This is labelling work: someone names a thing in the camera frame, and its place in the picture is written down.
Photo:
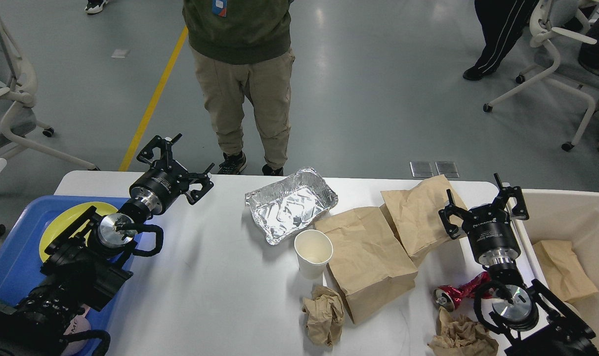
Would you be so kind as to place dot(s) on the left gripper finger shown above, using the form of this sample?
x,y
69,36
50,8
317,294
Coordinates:
x,y
194,185
158,154

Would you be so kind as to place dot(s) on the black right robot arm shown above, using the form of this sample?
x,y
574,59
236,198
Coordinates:
x,y
533,319

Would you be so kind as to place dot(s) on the crumpled brown paper wad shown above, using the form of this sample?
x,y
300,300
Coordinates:
x,y
462,336

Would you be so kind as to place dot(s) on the white plastic bin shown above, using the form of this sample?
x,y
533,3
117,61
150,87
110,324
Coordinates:
x,y
565,215

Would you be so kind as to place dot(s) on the floor outlet plate right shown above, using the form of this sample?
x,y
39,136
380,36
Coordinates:
x,y
447,168

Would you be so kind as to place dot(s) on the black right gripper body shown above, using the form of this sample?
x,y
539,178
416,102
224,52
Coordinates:
x,y
491,237

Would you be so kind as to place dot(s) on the yellow plate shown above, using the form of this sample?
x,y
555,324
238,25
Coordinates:
x,y
61,222

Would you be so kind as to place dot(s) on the person in dark jeans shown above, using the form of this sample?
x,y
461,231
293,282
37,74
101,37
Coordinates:
x,y
95,6

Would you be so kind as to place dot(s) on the person in khaki trousers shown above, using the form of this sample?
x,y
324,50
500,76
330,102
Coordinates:
x,y
242,51

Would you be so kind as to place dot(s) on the crushed red can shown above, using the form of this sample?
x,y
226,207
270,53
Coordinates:
x,y
450,297

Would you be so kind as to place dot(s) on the pink mug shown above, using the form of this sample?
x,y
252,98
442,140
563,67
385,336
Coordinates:
x,y
78,325

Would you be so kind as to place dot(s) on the floor outlet plate left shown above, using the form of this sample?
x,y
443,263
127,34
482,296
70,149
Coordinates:
x,y
421,169

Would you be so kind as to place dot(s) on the blue plastic tray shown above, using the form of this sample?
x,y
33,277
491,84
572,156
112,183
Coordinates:
x,y
20,260

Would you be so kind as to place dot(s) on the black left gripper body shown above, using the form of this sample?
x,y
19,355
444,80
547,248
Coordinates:
x,y
157,189

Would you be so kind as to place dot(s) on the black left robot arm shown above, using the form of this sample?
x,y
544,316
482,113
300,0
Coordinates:
x,y
85,265

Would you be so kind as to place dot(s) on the aluminium foil tray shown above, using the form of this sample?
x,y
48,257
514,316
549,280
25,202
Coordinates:
x,y
286,207

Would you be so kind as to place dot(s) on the person in black trackpants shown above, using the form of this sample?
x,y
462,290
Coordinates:
x,y
502,23

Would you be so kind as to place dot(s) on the floor outlet plate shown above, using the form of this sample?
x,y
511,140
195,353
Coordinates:
x,y
421,169
447,168

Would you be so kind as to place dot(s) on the large brown paper bag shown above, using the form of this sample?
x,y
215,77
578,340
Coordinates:
x,y
369,264

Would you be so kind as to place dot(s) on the white paper scrap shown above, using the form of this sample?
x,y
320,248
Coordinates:
x,y
120,53

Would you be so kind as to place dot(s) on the brown bag in bin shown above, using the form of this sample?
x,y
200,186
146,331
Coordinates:
x,y
563,271

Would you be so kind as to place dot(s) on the grey office chair left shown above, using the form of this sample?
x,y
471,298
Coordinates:
x,y
18,88

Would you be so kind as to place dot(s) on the rear brown paper bag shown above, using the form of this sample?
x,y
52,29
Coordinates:
x,y
415,215

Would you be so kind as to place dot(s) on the white paper cup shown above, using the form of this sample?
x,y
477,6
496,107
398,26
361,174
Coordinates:
x,y
314,250

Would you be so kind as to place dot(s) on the crumpled brown paper ball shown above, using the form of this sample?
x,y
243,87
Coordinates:
x,y
325,316

